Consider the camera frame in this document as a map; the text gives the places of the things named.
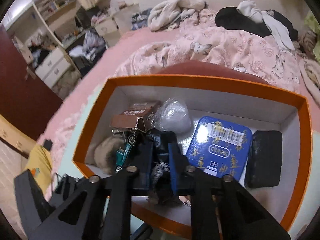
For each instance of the white drawer cabinet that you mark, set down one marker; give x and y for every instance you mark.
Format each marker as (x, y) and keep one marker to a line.
(53, 65)

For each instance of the brown fur pompom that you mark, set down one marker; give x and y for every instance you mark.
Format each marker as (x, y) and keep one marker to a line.
(107, 152)

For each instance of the black lace cloth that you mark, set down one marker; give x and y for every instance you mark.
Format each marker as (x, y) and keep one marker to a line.
(160, 145)

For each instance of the light green hanging garment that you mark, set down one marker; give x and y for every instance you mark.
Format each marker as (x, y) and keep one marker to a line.
(313, 35)

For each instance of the clear plastic bag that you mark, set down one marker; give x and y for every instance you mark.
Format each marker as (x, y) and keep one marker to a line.
(175, 115)

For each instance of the black monitor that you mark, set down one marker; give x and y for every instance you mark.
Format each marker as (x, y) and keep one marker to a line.
(83, 17)

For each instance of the dark patterned garment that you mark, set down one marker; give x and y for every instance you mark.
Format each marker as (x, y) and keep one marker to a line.
(140, 20)

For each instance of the cream fleece garment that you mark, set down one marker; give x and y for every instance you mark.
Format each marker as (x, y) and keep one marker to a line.
(170, 12)

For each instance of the pink rabbit print blanket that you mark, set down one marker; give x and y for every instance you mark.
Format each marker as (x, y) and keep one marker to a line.
(225, 50)

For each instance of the cream wall shelf unit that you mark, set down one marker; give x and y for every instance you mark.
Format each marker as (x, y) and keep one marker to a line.
(50, 10)

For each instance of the mint green desktop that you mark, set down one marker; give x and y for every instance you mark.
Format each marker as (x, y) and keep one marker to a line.
(77, 135)

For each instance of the brown printed small box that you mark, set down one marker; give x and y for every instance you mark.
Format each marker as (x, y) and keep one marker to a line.
(150, 115)

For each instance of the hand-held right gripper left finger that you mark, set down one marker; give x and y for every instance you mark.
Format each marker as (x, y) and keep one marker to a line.
(147, 161)

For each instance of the grey clothes pile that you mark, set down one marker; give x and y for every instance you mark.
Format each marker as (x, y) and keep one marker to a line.
(93, 41)

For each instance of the white cardboard box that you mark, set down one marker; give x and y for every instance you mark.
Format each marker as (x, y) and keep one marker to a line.
(126, 16)

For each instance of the blue tin box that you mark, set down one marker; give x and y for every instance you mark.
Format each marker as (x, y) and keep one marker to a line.
(225, 155)

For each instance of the black rectangular case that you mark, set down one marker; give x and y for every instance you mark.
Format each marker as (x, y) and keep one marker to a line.
(265, 157)

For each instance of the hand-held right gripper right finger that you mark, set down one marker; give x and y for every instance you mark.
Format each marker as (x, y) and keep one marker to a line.
(173, 170)

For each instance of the teal toy car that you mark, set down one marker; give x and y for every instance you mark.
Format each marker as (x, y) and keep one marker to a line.
(125, 152)

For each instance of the dark red door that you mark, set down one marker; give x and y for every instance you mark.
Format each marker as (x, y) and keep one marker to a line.
(20, 87)

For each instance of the orange cardboard box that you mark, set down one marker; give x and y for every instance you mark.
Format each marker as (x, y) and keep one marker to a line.
(200, 82)

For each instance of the beige fur trimmed coat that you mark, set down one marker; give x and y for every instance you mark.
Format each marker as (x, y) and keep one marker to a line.
(311, 75)

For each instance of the small cream drawer box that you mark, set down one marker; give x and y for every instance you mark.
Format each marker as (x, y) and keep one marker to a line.
(106, 26)

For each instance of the yellow garment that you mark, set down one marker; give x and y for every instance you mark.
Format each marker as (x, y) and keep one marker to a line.
(40, 162)

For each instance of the brown vintage toy car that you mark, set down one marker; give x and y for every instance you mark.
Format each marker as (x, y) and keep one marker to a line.
(123, 122)

